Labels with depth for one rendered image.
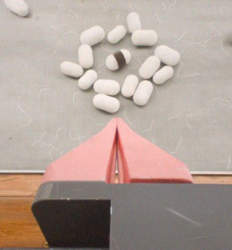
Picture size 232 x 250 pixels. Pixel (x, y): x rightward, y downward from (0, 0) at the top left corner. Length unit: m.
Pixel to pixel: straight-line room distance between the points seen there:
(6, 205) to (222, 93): 0.31
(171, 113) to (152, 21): 0.15
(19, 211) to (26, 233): 0.02
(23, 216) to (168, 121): 0.21
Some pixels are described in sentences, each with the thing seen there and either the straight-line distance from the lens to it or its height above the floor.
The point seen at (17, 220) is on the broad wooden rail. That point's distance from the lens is 0.24.
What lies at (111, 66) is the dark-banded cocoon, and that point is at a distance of 0.26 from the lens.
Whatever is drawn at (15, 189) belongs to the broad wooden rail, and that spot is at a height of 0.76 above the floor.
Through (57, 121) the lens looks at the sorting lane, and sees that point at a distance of 0.26.
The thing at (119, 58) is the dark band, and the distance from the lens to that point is 0.26.
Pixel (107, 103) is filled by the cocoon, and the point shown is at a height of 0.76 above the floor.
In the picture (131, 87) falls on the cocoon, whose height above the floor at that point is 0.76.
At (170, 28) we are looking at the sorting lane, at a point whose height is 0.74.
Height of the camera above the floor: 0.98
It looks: 76 degrees down
